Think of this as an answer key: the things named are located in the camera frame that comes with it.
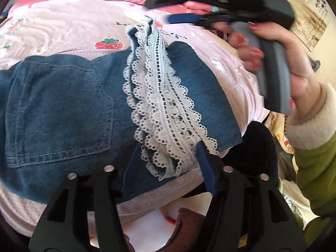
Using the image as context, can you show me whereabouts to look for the blue denim lace-trimmed pants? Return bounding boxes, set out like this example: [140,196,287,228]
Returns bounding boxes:
[1,22,242,203]

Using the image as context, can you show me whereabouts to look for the green sleeve fleece cuff forearm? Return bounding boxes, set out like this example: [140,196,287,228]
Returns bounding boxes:
[285,84,335,216]

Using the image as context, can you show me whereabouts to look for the pink strawberry print bedsheet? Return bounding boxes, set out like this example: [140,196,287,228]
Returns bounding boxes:
[1,0,267,237]

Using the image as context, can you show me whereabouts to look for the floral wall picture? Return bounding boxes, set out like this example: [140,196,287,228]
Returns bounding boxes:
[287,0,332,51]

